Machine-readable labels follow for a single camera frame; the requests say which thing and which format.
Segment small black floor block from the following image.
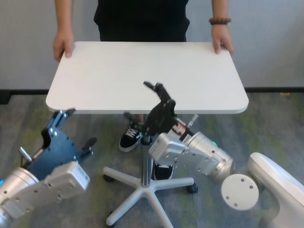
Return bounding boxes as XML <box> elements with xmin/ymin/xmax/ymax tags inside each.
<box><xmin>0</xmin><ymin>89</ymin><xmax>12</xmax><ymax>105</ymax></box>

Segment black white sneaker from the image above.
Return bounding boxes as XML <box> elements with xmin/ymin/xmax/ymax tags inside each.
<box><xmin>118</xmin><ymin>114</ymin><xmax>143</xmax><ymax>153</ymax></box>
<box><xmin>153</xmin><ymin>162</ymin><xmax>174</xmax><ymax>181</ymax></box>

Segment person's left forearm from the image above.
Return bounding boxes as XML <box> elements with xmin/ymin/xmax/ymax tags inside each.
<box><xmin>209</xmin><ymin>0</ymin><xmax>232</xmax><ymax>21</ymax></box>

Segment black shorts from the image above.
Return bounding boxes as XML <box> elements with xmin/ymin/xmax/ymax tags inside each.
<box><xmin>99</xmin><ymin>22</ymin><xmax>188</xmax><ymax>43</ymax></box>

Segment person's right forearm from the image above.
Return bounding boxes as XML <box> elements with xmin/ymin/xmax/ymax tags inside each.
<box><xmin>54</xmin><ymin>0</ymin><xmax>73</xmax><ymax>36</ymax></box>

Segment person's right hand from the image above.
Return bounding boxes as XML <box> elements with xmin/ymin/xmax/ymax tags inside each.
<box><xmin>52</xmin><ymin>30</ymin><xmax>75</xmax><ymax>62</ymax></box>

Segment black sweatshirt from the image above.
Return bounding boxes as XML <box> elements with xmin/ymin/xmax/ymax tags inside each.
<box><xmin>93</xmin><ymin>0</ymin><xmax>191</xmax><ymax>33</ymax></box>

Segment red white wire bundle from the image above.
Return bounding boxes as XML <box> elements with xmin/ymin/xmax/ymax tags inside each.
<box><xmin>171</xmin><ymin>119</ymin><xmax>191</xmax><ymax>141</ymax></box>

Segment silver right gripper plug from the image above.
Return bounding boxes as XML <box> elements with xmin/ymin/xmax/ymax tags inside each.
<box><xmin>187</xmin><ymin>114</ymin><xmax>199</xmax><ymax>129</ymax></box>

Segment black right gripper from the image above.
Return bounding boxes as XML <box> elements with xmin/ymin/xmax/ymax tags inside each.
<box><xmin>123</xmin><ymin>81</ymin><xmax>178</xmax><ymax>138</ymax></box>

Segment black white left sneaker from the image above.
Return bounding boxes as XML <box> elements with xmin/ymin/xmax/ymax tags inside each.
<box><xmin>153</xmin><ymin>162</ymin><xmax>174</xmax><ymax>181</ymax></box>

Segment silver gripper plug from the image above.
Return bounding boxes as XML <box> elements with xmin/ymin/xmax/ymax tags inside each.
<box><xmin>19</xmin><ymin>146</ymin><xmax>33</xmax><ymax>162</ymax></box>
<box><xmin>187</xmin><ymin>114</ymin><xmax>199</xmax><ymax>129</ymax></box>

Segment black white right sneaker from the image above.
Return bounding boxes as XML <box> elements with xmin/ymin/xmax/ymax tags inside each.
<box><xmin>118</xmin><ymin>114</ymin><xmax>143</xmax><ymax>153</ymax></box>

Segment white pedestal table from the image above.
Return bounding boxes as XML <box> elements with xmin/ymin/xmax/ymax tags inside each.
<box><xmin>46</xmin><ymin>41</ymin><xmax>249</xmax><ymax>228</ymax></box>

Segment brown wooden bead bracelet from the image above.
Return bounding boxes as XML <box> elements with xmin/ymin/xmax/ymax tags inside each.
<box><xmin>209</xmin><ymin>17</ymin><xmax>232</xmax><ymax>25</ymax></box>

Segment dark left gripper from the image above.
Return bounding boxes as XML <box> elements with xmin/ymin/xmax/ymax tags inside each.
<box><xmin>26</xmin><ymin>108</ymin><xmax>98</xmax><ymax>181</ymax></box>

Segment person's left hand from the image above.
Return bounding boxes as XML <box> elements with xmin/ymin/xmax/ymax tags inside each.
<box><xmin>211</xmin><ymin>23</ymin><xmax>234</xmax><ymax>55</ymax></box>

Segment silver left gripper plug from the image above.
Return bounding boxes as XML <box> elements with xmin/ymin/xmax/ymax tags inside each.
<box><xmin>19</xmin><ymin>146</ymin><xmax>33</xmax><ymax>162</ymax></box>

